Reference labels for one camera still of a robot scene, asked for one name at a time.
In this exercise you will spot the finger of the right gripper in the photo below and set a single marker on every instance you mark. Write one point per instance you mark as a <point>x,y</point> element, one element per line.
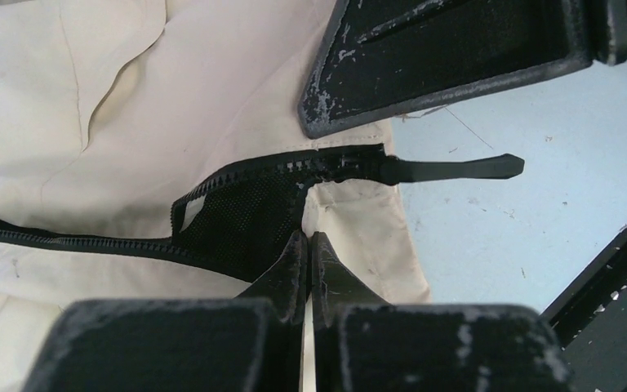
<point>379,59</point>

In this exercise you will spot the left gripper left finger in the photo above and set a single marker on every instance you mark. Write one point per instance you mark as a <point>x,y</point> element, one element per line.
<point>252,342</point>

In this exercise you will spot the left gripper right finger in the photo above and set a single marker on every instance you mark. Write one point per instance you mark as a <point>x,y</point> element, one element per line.
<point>364,343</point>

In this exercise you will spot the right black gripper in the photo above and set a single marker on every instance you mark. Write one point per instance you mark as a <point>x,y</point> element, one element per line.
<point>607,22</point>

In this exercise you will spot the beige zip jacket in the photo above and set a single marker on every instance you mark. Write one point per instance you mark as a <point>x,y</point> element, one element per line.
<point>153,150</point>

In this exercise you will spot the light blue table mat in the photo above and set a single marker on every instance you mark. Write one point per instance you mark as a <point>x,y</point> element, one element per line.
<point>525,239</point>

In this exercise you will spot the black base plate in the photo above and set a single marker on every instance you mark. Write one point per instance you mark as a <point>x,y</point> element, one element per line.
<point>590,320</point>

